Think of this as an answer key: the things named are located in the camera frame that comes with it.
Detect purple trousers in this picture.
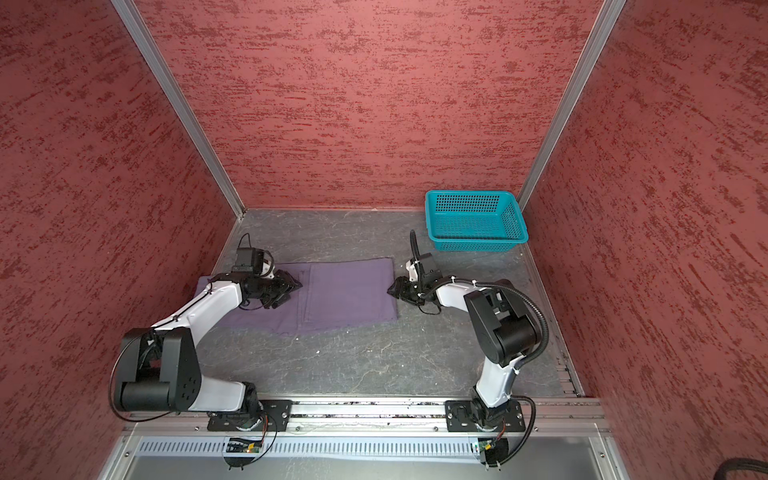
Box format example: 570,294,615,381
217,258,398,336

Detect teal plastic basket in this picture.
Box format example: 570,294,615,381
425,190,529,252

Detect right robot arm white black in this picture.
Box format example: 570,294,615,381
387,276,549,431

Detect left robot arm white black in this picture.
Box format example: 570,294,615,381
108,270,302,432

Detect left circuit board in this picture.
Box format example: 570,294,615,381
225,437,264,455

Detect circuit board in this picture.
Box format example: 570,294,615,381
225,437,264,455
475,438,509,468

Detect right circuit board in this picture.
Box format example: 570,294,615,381
475,438,509,468

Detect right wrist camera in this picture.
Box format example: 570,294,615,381
406,253,442,284

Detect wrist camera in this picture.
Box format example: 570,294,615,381
231,247,269,277
406,253,442,284

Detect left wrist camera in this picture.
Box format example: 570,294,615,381
231,247,269,277

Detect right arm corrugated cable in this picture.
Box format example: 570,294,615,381
409,229,551,469

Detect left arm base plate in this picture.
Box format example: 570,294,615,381
207,399,294,434

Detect aluminium front rail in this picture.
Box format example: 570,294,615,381
122,394,610,438

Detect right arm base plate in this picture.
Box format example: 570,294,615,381
444,399,526,433

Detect white vented cable duct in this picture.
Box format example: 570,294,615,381
134,436,479,463

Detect left corner aluminium post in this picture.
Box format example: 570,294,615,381
111,0,247,220

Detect corner aluminium post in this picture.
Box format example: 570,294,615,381
517,0,626,211
111,0,247,220

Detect right corner aluminium post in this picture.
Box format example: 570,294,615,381
517,0,626,211

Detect black hose bottom right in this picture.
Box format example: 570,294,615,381
712,457,768,480

